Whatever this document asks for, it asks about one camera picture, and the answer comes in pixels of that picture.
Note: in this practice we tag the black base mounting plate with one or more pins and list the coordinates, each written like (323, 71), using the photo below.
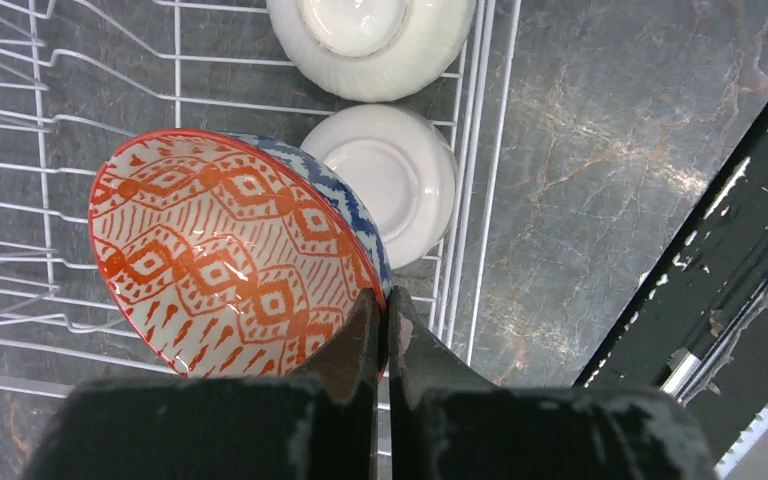
(706, 297)

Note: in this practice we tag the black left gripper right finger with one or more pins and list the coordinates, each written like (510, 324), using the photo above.
(449, 422)

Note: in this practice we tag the blue patterned bowl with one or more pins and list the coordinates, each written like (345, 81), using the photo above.
(231, 254)

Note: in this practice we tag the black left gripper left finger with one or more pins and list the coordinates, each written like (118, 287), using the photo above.
(314, 423)

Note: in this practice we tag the white ribbed bowl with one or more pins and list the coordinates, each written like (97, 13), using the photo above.
(371, 50)

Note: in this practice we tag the white smooth bowl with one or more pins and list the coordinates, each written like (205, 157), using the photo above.
(400, 166)

